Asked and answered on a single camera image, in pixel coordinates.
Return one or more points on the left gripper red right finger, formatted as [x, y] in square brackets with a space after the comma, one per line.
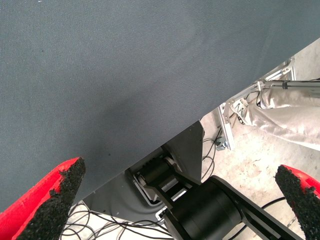
[303, 205]

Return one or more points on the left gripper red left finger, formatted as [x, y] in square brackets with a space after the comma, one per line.
[37, 212]

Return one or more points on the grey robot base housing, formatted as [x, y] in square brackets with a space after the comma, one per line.
[112, 200]

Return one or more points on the beige trouser leg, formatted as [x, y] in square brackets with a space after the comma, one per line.
[287, 117]

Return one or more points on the black robot torso linkage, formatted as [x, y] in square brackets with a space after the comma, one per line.
[207, 212]

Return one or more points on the dark grey table cloth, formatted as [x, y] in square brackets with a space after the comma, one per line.
[100, 75]

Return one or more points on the aluminium extrusion frame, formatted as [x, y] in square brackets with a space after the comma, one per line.
[226, 127]

